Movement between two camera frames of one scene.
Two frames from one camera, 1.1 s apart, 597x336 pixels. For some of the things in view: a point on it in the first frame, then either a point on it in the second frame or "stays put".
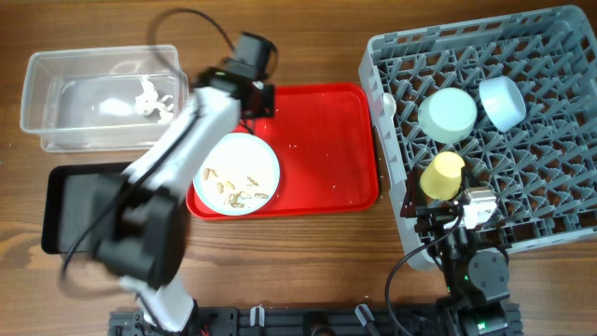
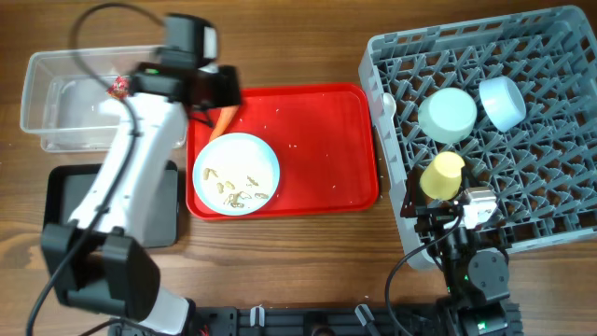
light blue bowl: (503, 102) stays put
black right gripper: (434, 217) stays put
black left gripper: (267, 109) → (228, 76)
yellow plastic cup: (440, 180) stays put
